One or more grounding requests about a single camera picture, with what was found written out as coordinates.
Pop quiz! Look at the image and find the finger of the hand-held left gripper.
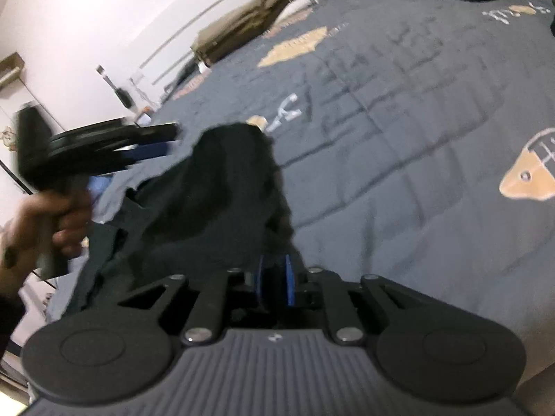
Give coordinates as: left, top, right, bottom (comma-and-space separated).
116, 142, 171, 167
129, 122, 182, 142

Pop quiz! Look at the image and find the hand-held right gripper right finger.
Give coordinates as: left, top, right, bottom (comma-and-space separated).
282, 253, 430, 347

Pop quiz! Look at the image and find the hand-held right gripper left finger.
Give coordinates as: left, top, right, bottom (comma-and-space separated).
117, 253, 267, 347

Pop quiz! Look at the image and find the black t-shirt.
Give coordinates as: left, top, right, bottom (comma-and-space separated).
65, 122, 298, 313

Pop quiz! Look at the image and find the person's left hand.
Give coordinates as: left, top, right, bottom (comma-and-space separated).
4, 191, 94, 269

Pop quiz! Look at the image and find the white wardrobe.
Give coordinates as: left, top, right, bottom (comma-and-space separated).
0, 80, 61, 202

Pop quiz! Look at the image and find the white bed headboard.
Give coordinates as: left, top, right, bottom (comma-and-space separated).
130, 0, 330, 96

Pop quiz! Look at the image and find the small cardboard box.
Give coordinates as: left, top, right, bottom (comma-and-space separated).
0, 52, 24, 92

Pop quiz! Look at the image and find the folded brown blanket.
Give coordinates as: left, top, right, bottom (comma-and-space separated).
191, 0, 319, 68

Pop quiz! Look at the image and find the grey printed quilt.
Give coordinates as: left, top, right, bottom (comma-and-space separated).
45, 0, 555, 339

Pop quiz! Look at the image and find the white pillow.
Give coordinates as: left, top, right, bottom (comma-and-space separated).
284, 0, 322, 20

